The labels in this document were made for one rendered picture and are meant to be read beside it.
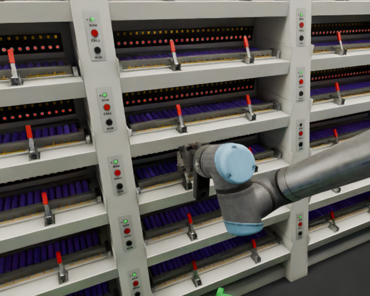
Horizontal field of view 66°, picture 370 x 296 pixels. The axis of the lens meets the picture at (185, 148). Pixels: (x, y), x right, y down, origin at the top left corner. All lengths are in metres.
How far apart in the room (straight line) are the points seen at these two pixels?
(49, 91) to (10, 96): 0.09
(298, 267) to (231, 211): 0.80
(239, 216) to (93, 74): 0.52
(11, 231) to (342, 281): 1.28
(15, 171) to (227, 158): 0.55
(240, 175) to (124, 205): 0.41
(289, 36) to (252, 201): 0.65
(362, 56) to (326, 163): 0.80
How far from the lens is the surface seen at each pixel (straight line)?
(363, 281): 1.53
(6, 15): 0.86
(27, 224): 0.95
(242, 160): 0.65
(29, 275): 1.06
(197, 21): 1.16
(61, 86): 0.83
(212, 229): 1.10
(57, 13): 0.85
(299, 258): 1.41
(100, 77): 0.83
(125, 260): 1.00
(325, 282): 1.48
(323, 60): 1.23
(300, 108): 1.16
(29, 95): 0.84
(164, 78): 0.88
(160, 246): 1.04
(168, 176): 0.99
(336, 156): 0.65
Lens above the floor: 0.92
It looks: 15 degrees down
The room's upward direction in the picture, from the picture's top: 6 degrees counter-clockwise
